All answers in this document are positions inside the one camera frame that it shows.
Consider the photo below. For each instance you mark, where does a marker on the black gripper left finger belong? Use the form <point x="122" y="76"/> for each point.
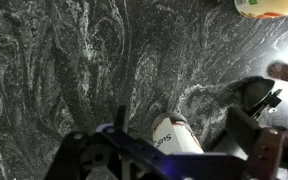
<point x="84" y="156"/>

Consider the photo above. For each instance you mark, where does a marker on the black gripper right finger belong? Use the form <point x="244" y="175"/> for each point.
<point x="250" y="146"/>

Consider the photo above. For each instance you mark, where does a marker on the white jar orange lid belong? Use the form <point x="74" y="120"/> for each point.
<point x="267" y="6"/>

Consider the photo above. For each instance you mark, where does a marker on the white sugar canister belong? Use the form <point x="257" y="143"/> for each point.
<point x="174" y="136"/>

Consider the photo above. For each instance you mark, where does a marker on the large red cup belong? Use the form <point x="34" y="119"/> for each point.
<point x="282" y="71"/>

